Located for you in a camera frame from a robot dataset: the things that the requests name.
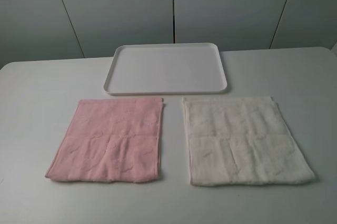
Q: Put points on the white rectangular plastic tray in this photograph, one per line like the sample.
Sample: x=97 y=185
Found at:
x=166 y=69

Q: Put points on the pink terry towel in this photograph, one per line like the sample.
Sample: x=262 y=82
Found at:
x=111 y=140

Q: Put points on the cream white terry towel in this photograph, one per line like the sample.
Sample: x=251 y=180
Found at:
x=241 y=141

